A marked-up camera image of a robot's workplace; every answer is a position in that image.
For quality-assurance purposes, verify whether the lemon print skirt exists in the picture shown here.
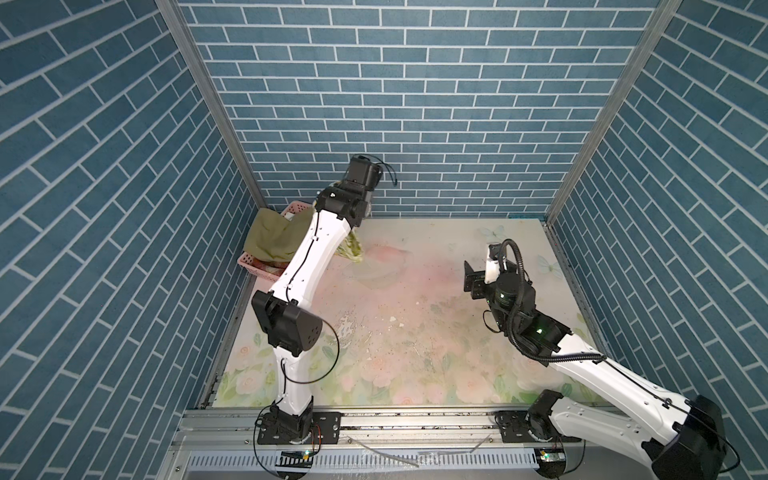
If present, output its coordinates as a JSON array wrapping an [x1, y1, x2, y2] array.
[[335, 230, 364, 263]]

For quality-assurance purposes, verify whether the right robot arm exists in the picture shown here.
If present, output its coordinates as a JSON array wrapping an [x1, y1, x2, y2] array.
[[463, 239, 736, 479]]

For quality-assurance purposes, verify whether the olive green skirt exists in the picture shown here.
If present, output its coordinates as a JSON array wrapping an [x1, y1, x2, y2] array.
[[243, 207, 315, 264]]

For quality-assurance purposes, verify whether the red patterned skirt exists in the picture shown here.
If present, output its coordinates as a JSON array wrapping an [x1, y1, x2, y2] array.
[[251, 259, 289, 276]]

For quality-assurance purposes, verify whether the pink perforated plastic basket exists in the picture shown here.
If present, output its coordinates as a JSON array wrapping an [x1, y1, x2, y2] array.
[[237, 201, 312, 281]]

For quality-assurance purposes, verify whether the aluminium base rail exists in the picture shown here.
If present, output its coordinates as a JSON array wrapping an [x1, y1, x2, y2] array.
[[157, 407, 654, 479]]

